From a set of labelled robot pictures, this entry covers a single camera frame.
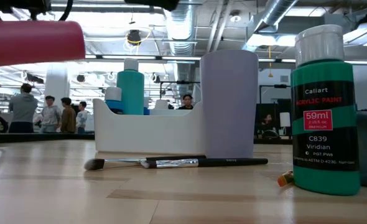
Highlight teal paint bottle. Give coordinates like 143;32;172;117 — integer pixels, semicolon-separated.
116;57;146;116

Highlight lilac plastic cup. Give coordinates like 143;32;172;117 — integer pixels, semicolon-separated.
199;49;260;159

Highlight white plastic bin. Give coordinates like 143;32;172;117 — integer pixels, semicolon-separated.
92;98;205;156

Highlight black brush fluffy bristles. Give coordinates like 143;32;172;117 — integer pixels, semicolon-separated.
83;154;207;172

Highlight black brush wide silver ferrule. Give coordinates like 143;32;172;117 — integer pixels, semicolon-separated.
140;157;269;170

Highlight green Viridian paint bottle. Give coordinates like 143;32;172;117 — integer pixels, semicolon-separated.
290;24;361;197

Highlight black ceiling device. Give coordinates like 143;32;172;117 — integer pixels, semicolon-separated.
126;29;142;47

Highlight white building column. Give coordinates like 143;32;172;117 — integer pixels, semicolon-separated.
44;63;70;104

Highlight black metal rack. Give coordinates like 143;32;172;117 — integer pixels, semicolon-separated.
259;83;294;105

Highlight white lamp shade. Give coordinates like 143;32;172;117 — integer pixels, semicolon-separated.
279;111;292;128

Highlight silver spiral ceiling duct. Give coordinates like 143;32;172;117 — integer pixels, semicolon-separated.
259;0;299;27
164;3;200;57

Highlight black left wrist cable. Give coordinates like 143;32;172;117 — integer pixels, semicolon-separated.
58;0;75;22

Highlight yellow hanging cord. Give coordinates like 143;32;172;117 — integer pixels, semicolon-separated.
267;46;274;78

